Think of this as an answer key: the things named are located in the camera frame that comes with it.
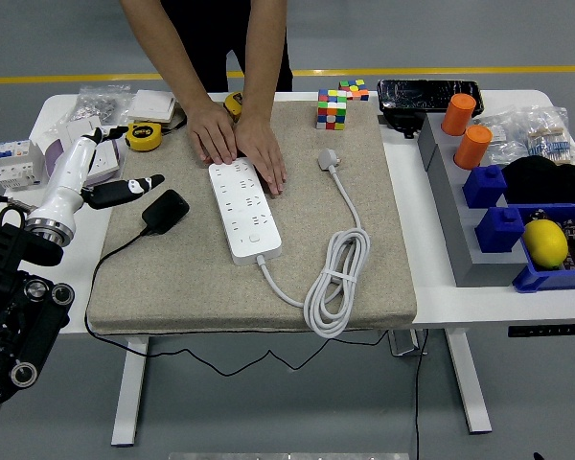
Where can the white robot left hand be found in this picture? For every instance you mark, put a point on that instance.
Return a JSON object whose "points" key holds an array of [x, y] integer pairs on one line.
{"points": [[69, 177]]}

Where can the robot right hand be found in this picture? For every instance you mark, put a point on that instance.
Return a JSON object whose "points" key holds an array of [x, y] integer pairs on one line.
{"points": [[539, 456]]}

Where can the person's right hand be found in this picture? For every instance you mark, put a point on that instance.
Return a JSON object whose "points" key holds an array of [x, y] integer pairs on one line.
{"points": [[213, 136]]}

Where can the person's left hand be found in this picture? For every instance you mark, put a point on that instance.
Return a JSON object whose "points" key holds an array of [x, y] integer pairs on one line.
{"points": [[261, 148]]}

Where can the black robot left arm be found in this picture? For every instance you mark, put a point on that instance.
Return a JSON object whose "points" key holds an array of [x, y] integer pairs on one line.
{"points": [[9, 306]]}

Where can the person's left forearm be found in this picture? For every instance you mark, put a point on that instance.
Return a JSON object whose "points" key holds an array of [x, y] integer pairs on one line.
{"points": [[263, 57]]}

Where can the person's right forearm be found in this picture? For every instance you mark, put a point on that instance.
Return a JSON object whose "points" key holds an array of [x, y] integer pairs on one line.
{"points": [[172, 57]]}

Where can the purple bowl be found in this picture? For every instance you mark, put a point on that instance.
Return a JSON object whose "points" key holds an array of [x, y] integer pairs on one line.
{"points": [[52, 153]]}

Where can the yellow tape measure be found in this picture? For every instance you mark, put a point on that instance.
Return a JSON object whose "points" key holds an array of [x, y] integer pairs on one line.
{"points": [[232, 105], [144, 136]]}

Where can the white circuit breaker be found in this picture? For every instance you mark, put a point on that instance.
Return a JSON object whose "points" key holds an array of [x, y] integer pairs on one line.
{"points": [[16, 165]]}

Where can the clear bag of screws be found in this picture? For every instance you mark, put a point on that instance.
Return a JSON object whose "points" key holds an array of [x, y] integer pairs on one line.
{"points": [[98, 105]]}

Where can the multicoloured puzzle cube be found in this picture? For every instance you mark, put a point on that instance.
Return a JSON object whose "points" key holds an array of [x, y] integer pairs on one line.
{"points": [[331, 110], [357, 90]]}

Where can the white table leg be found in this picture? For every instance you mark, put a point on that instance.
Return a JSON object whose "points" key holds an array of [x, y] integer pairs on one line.
{"points": [[127, 393], [469, 383]]}

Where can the person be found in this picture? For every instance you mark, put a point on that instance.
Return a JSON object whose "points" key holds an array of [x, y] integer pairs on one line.
{"points": [[215, 24]]}

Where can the black table control panel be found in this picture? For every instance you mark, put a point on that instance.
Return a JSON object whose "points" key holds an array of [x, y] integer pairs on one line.
{"points": [[546, 330]]}

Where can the grey-brown mat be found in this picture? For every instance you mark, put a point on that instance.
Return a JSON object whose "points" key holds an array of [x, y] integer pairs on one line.
{"points": [[182, 287]]}

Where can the black glossy rectangular device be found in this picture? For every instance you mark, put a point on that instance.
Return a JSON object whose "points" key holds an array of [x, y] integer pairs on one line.
{"points": [[429, 96]]}

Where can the blue plastic bin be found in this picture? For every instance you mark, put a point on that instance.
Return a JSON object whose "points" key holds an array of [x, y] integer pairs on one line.
{"points": [[546, 280]]}

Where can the orange cylinder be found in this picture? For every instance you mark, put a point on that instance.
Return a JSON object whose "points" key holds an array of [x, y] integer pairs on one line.
{"points": [[457, 115], [473, 148]]}

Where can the yellow lemon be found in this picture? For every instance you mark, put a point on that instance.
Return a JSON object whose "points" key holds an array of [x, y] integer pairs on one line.
{"points": [[545, 244]]}

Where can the grey stepped block holder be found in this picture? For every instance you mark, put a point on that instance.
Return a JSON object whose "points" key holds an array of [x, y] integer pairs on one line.
{"points": [[465, 249]]}

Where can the blue block with knob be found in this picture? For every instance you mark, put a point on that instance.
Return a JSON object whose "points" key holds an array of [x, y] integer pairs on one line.
{"points": [[484, 187], [498, 232]]}

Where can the clear plastic bag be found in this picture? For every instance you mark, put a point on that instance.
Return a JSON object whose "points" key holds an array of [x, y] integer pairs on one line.
{"points": [[503, 141]]}

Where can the black cloth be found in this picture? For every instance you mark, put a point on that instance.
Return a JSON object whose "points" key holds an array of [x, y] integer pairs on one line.
{"points": [[546, 182]]}

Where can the clear bag of resistors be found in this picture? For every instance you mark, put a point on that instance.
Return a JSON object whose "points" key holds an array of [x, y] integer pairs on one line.
{"points": [[553, 139]]}

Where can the white wall socket panel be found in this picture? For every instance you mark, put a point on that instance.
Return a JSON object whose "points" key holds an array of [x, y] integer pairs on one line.
{"points": [[106, 160]]}

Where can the white wall switch panel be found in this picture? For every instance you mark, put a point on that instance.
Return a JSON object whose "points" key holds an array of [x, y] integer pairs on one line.
{"points": [[151, 105], [74, 130]]}

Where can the black stand bracket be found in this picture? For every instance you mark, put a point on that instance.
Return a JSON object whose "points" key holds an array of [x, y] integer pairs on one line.
{"points": [[402, 122]]}

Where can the grey metal bracket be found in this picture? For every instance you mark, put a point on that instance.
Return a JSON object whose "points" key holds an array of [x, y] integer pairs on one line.
{"points": [[405, 344]]}

